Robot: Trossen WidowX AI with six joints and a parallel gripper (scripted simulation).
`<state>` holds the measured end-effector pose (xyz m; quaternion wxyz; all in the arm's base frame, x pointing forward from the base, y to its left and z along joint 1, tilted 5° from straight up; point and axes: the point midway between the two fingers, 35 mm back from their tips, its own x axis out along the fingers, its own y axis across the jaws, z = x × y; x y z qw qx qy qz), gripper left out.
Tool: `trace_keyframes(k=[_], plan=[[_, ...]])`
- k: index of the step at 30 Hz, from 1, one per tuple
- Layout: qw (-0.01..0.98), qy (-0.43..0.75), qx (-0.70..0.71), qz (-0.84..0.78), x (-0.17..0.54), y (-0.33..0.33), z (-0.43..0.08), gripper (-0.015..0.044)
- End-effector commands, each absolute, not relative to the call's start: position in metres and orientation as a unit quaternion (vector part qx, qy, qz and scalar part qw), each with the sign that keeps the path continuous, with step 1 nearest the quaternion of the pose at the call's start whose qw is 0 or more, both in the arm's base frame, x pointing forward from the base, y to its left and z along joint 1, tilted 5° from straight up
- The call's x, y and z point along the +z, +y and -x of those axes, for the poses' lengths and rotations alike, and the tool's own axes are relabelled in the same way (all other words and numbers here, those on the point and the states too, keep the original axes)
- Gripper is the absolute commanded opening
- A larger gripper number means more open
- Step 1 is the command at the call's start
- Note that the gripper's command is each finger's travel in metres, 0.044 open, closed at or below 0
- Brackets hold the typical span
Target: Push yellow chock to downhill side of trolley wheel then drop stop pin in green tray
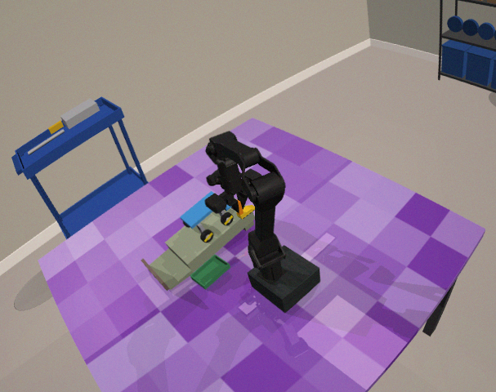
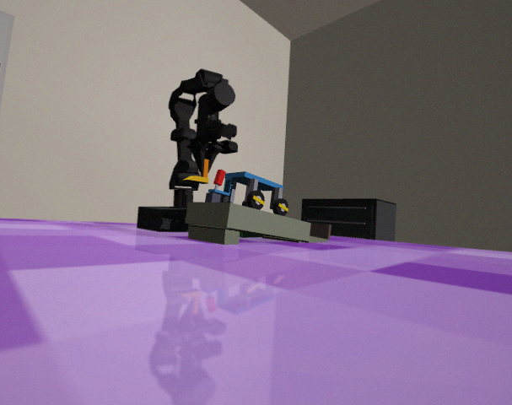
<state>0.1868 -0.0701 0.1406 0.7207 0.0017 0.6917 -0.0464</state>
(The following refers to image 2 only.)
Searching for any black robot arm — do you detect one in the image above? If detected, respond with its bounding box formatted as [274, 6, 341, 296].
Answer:
[168, 68, 237, 209]

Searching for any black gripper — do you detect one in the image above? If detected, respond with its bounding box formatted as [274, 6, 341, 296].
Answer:
[170, 113, 238, 173]

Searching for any red-headed metal pin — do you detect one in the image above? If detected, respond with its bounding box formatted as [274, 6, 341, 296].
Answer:
[213, 170, 226, 190]

